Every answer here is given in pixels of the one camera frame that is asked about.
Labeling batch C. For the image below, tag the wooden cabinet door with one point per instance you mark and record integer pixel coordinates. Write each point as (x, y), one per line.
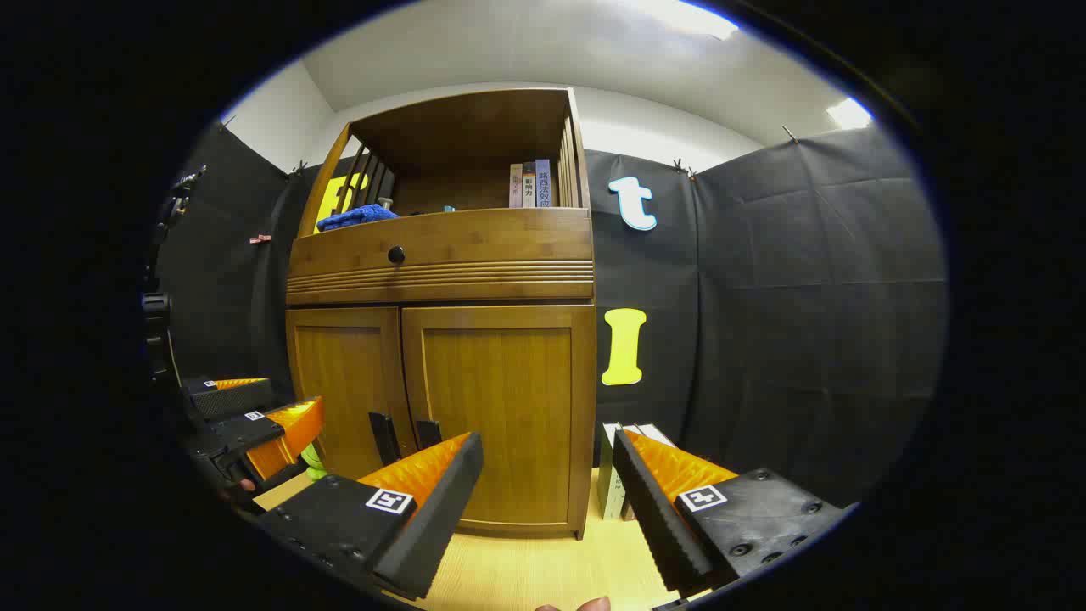
(348, 382)
(501, 399)

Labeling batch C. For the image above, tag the wooden double-door shoe cabinet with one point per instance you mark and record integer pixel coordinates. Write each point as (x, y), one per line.
(475, 127)

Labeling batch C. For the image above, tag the green frog plush toy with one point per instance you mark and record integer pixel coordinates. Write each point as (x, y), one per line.
(312, 465)

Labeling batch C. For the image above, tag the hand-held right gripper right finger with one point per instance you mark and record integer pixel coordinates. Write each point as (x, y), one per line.
(653, 518)

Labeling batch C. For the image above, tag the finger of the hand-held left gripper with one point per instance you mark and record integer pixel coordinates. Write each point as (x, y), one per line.
(237, 399)
(242, 434)

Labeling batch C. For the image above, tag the long ceiling light panel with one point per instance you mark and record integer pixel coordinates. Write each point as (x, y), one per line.
(679, 13)

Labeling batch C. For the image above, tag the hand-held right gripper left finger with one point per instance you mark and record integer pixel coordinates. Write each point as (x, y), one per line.
(441, 509)

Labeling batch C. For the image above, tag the brown spine book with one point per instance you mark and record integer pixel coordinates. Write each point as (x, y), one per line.
(529, 184)

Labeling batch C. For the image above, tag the black round drawer knob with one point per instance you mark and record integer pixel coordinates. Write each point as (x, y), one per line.
(396, 255)

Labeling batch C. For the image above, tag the small ceiling light panel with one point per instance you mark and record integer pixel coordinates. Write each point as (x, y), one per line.
(848, 113)

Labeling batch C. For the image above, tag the black backdrop cloth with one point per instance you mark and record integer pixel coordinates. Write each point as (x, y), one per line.
(806, 297)

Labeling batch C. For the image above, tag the wooden drawer front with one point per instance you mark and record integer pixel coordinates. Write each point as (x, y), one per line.
(492, 242)

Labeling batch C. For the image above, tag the blue folded cloth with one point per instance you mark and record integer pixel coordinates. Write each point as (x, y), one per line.
(356, 216)

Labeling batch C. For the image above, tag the beige spine book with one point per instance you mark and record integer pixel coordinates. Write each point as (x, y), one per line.
(515, 185)

